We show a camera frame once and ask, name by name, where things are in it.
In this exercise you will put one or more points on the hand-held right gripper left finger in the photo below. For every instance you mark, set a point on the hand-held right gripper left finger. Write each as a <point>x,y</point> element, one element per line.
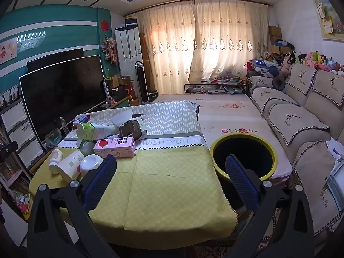
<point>100,182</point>

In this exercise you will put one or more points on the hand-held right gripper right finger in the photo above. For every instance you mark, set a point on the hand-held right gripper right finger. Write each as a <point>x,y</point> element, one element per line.
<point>242,185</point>

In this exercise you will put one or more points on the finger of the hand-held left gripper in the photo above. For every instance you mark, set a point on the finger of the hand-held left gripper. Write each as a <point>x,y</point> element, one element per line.
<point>8,153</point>

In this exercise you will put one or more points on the white round jar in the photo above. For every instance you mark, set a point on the white round jar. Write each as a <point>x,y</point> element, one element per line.
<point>90,164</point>

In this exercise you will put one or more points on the white cup apple print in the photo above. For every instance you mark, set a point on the white cup apple print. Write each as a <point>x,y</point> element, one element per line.
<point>71,165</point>

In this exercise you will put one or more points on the white green round tub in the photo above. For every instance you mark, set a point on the white green round tub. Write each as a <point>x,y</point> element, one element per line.
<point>86,147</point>

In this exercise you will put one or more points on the pink milk carton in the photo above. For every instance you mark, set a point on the pink milk carton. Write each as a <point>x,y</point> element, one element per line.
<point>115,146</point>

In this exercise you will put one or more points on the black bin yellow rim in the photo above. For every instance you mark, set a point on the black bin yellow rim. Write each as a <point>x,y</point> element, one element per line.
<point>247,145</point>

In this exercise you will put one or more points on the small white bottle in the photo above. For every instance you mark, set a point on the small white bottle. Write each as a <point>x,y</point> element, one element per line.
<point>56,160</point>

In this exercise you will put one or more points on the green white drink bottle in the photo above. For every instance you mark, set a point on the green white drink bottle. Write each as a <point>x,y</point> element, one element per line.
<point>94,130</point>

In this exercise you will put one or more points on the dark snack wrapper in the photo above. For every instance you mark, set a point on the dark snack wrapper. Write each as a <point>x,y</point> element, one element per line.
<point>138,116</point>

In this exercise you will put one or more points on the bookshelf with books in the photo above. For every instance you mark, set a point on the bookshelf with books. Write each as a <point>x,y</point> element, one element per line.
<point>10,172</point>

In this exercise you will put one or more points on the white drawer unit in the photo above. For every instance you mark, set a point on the white drawer unit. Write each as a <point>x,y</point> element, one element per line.
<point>21,131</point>

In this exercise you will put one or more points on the plastic bag with greens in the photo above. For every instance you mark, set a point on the plastic bag with greens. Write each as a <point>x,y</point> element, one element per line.
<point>52,139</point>

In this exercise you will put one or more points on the pile of colourful packets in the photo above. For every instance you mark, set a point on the pile of colourful packets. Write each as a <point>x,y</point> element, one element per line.
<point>22,204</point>

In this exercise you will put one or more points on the patterned rug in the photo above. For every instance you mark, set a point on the patterned rug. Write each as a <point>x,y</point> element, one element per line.
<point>263,242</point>

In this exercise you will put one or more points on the clear water bottle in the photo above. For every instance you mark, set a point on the clear water bottle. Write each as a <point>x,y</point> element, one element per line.
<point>64,127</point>

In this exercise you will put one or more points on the yellow green printed tablecloth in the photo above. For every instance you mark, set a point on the yellow green printed tablecloth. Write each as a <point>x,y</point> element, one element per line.
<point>166,177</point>

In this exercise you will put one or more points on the blue printed box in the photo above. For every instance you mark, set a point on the blue printed box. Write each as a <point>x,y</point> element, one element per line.
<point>82,118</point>

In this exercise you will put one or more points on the floral beige bedsheet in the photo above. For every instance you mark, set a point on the floral beige bedsheet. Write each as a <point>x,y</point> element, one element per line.
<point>231,118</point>

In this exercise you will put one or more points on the large flat television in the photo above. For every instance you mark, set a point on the large flat television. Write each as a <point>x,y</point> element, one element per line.
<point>61,96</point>

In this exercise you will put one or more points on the small pink container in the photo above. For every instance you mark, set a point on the small pink container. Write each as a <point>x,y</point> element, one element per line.
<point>111,101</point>

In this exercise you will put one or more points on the black white cylinder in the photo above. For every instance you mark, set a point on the black white cylinder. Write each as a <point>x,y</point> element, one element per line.
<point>106,91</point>

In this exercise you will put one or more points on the plastic bag with papers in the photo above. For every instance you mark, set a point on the plastic bag with papers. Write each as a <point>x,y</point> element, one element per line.
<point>336,177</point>

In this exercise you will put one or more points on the red canister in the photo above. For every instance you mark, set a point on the red canister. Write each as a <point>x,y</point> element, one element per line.
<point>131,92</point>

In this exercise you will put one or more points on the open cardboard box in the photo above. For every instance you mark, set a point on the open cardboard box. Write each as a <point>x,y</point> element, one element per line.
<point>121,82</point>

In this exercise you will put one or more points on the cluttered glass coffee table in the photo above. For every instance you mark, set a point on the cluttered glass coffee table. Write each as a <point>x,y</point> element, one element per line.
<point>215,86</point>

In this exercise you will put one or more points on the beige sofa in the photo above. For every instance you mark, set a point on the beige sofa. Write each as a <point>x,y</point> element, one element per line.
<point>309,104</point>

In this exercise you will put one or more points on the small black television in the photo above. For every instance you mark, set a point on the small black television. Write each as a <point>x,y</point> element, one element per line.
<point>53,57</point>

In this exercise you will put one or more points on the black tower fan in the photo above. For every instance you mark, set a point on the black tower fan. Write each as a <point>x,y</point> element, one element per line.
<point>141,83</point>

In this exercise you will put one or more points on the black round cushion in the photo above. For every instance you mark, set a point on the black round cushion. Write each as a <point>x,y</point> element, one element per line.
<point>278,82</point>

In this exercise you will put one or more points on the blue star-print bag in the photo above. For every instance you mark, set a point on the blue star-print bag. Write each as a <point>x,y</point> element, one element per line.
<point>264,65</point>

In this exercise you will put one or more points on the hanging artificial flowers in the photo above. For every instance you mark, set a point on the hanging artificial flowers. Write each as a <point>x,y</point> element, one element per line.
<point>109,48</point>

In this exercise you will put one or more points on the white standing air conditioner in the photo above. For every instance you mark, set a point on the white standing air conditioner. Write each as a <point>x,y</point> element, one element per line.
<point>127,48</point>

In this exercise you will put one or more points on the pile of plush toys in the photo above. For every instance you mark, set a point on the pile of plush toys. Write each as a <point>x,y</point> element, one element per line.
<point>314,57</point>

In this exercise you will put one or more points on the beige embroidered curtain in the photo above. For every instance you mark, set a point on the beige embroidered curtain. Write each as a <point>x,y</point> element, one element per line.
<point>231,37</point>
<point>166,45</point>

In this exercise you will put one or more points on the black flat device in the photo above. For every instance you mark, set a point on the black flat device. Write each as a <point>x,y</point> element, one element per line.
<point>131,22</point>

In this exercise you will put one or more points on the curtain rod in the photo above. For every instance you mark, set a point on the curtain rod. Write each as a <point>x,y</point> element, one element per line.
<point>193,0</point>

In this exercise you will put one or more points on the framed landscape painting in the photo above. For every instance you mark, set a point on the framed landscape painting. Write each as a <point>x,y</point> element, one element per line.
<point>329,13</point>

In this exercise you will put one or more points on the standing photo frame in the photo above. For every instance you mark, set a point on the standing photo frame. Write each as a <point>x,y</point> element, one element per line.
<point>10,95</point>

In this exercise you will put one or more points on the cartoon wall poster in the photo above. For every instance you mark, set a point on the cartoon wall poster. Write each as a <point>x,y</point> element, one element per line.
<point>8,51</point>

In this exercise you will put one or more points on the crystal wall lamp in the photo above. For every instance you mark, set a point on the crystal wall lamp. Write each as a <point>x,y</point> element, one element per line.
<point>31,41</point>

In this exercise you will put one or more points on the red round wall ornament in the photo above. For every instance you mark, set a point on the red round wall ornament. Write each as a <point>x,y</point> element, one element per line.
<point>104,24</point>

